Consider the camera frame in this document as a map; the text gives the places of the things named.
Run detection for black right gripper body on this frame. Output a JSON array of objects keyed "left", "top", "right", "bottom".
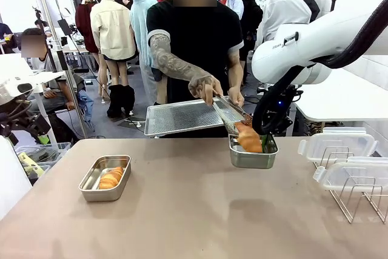
[{"left": 260, "top": 88, "right": 301, "bottom": 135}]

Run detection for white table with seated person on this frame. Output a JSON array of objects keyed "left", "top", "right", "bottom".
[{"left": 0, "top": 53, "right": 66, "bottom": 87}]

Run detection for metal serving tongs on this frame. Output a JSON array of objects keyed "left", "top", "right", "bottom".
[{"left": 208, "top": 90, "right": 254, "bottom": 136}]

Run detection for mannequin in black jacket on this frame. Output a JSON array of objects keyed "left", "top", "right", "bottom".
[{"left": 232, "top": 0, "right": 264, "bottom": 61}]

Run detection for golden croissant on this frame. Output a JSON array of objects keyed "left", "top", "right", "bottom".
[
  {"left": 235, "top": 121, "right": 264, "bottom": 153},
  {"left": 98, "top": 166, "right": 124, "bottom": 190}
]

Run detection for blue denim garment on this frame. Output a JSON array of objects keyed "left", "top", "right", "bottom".
[{"left": 76, "top": 89, "right": 95, "bottom": 132}]

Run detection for mannequin in maroon top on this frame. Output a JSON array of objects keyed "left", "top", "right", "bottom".
[{"left": 75, "top": 0, "right": 101, "bottom": 96}]

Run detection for white side table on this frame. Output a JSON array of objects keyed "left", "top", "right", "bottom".
[{"left": 287, "top": 67, "right": 388, "bottom": 137}]

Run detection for black mannequin base plate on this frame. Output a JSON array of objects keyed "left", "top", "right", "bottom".
[{"left": 117, "top": 117, "right": 153, "bottom": 130}]

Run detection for clear plastic storage bin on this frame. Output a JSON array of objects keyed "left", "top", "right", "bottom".
[{"left": 15, "top": 142, "right": 72, "bottom": 181}]

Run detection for person in black t-shirt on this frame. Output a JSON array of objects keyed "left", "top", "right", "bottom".
[{"left": 146, "top": 0, "right": 245, "bottom": 138}]

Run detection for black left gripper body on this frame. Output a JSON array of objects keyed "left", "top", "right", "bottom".
[{"left": 25, "top": 114, "right": 52, "bottom": 137}]

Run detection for black left arm cable bundle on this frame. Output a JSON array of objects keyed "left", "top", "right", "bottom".
[{"left": 0, "top": 98, "right": 35, "bottom": 131}]

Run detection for black trousers at mannequin ankles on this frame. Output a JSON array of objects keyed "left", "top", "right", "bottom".
[{"left": 106, "top": 84, "right": 136, "bottom": 119}]

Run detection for clear plastic clip lid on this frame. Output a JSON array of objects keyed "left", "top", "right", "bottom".
[
  {"left": 298, "top": 127, "right": 379, "bottom": 163},
  {"left": 313, "top": 155, "right": 388, "bottom": 193}
]

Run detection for silver aluminium stand pole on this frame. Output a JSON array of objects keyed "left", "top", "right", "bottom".
[{"left": 32, "top": 0, "right": 89, "bottom": 139}]

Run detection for person's tattooed right forearm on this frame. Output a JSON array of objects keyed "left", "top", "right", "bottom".
[{"left": 151, "top": 46, "right": 213, "bottom": 87}]

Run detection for metal wire lid rack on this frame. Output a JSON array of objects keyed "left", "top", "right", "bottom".
[{"left": 313, "top": 146, "right": 388, "bottom": 224}]

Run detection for perforated metal baking tray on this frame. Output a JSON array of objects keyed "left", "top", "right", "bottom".
[{"left": 144, "top": 98, "right": 252, "bottom": 137}]

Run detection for mannequin in cream jacket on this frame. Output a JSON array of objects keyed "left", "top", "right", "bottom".
[{"left": 90, "top": 0, "right": 137, "bottom": 90}]

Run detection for rectangular stainless steel container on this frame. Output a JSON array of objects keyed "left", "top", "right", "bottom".
[
  {"left": 229, "top": 133, "right": 279, "bottom": 170},
  {"left": 78, "top": 155, "right": 132, "bottom": 203}
]

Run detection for mannequin in light blue jacket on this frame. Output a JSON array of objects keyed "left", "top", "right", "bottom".
[{"left": 129, "top": 0, "right": 168, "bottom": 106}]

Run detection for mannequin in white shirt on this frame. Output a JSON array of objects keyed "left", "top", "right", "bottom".
[{"left": 256, "top": 0, "right": 313, "bottom": 51}]

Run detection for person's left forearm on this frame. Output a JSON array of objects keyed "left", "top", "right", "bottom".
[{"left": 227, "top": 48, "right": 245, "bottom": 90}]

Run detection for seated person in grey shirt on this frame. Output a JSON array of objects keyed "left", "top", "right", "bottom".
[{"left": 21, "top": 27, "right": 86, "bottom": 115}]

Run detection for black corrugated cable hose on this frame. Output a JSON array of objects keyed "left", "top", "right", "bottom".
[{"left": 252, "top": 0, "right": 388, "bottom": 135}]

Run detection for person in dark blue shirt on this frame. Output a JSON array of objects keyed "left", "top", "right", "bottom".
[{"left": 0, "top": 22, "right": 15, "bottom": 54}]

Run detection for black tablet on stand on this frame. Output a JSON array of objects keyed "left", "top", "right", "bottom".
[{"left": 57, "top": 18, "right": 73, "bottom": 37}]

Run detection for person's tattooed right hand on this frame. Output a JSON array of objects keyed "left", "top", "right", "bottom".
[{"left": 187, "top": 73, "right": 224, "bottom": 107}]

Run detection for person's left hand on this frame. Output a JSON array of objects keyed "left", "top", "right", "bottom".
[{"left": 227, "top": 86, "right": 245, "bottom": 108}]

